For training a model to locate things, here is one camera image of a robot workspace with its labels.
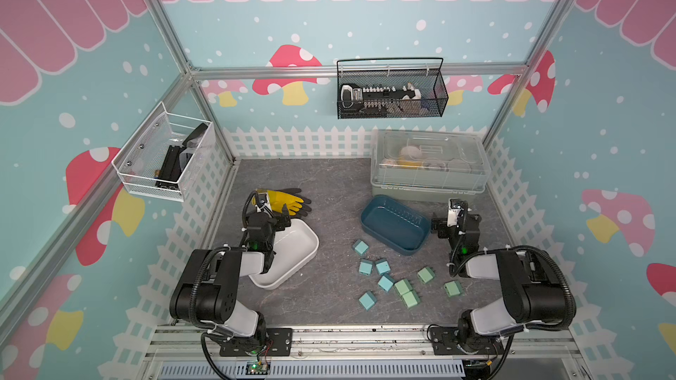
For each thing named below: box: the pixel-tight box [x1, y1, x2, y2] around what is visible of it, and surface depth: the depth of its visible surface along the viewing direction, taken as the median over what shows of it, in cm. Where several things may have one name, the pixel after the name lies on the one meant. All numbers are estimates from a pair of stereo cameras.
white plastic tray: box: [248, 218, 320, 291], surface depth 94 cm
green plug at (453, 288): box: [443, 280, 463, 299], surface depth 84 cm
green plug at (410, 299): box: [400, 290, 421, 309], surface depth 81 cm
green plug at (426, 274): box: [417, 266, 436, 284], surface depth 87 cm
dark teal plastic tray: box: [360, 194, 432, 256], surface depth 101 cm
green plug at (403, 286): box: [394, 277, 413, 296], surface depth 85 cm
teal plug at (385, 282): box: [377, 273, 396, 293], surface depth 85 cm
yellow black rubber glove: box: [257, 187, 313, 217], surface depth 105 cm
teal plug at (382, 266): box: [374, 258, 391, 276], surface depth 89 cm
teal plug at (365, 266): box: [359, 258, 375, 277], surface depth 89 cm
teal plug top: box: [352, 239, 369, 256], surface depth 93 cm
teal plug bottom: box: [358, 290, 377, 311], surface depth 82 cm
